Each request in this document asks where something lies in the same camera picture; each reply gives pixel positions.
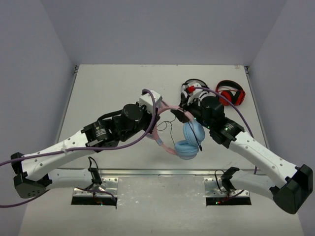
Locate black right base wire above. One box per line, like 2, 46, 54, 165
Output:
213, 168, 232, 195

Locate black left base wire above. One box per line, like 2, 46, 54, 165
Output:
87, 156, 101, 184

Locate black base wire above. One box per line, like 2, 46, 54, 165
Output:
87, 156, 101, 184
213, 168, 232, 195

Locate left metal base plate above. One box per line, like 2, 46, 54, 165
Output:
72, 177, 119, 198

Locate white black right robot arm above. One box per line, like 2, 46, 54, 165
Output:
174, 96, 313, 214

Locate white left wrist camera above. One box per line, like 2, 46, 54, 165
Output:
138, 90, 162, 114

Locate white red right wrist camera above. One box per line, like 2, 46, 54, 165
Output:
185, 85, 201, 96

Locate red black headphones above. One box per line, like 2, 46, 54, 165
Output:
215, 80, 246, 106

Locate metal base plate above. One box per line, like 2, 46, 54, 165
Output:
204, 176, 250, 198
72, 177, 119, 198

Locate pink blue cat-ear headphones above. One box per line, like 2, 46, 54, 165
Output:
147, 101, 205, 160

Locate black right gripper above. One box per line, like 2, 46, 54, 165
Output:
171, 95, 213, 130

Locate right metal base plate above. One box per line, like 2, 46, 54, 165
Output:
204, 176, 250, 198

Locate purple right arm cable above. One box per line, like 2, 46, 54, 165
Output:
194, 86, 258, 175

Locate white black headphones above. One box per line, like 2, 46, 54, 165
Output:
179, 79, 209, 107

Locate silver aluminium rail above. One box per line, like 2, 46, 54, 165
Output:
56, 168, 252, 177

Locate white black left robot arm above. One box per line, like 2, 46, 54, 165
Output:
11, 103, 158, 199

